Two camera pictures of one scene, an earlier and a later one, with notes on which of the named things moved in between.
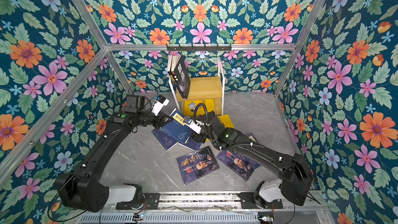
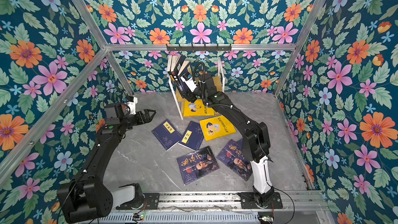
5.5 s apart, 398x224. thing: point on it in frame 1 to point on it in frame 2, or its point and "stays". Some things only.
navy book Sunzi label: x=178 y=128 to x=186 y=78
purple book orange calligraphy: x=197 y=164 stays
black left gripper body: x=158 y=119 to x=134 y=119
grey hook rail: x=198 y=48 stays
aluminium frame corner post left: x=80 y=6 stays
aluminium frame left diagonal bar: x=77 y=86 stays
